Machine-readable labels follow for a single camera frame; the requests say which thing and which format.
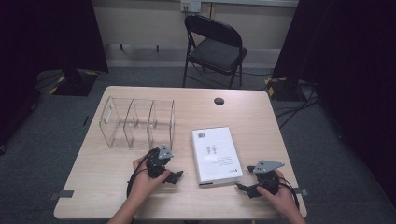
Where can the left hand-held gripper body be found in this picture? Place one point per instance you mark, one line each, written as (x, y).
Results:
(155, 161)

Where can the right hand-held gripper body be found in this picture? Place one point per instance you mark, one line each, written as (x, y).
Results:
(267, 180)

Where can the white book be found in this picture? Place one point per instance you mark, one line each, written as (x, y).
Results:
(216, 155)

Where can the clear acrylic book rack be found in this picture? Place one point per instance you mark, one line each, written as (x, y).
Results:
(137, 124)

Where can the person's left hand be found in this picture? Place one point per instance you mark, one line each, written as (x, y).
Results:
(144, 183)

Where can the person's right hand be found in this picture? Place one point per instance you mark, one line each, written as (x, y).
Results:
(283, 199)

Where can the grey tape strip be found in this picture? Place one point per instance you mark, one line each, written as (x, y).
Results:
(302, 192)
(62, 194)

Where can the black marker strip on floor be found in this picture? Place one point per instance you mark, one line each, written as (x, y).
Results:
(85, 120)

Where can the stand base with striped tape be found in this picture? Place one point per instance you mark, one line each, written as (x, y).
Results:
(281, 90)
(76, 84)

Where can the black folding chair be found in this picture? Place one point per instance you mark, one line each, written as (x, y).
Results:
(218, 53)

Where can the black curtain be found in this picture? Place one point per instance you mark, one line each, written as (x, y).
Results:
(348, 62)
(46, 40)

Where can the white wall socket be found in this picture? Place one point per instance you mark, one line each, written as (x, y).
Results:
(190, 5)

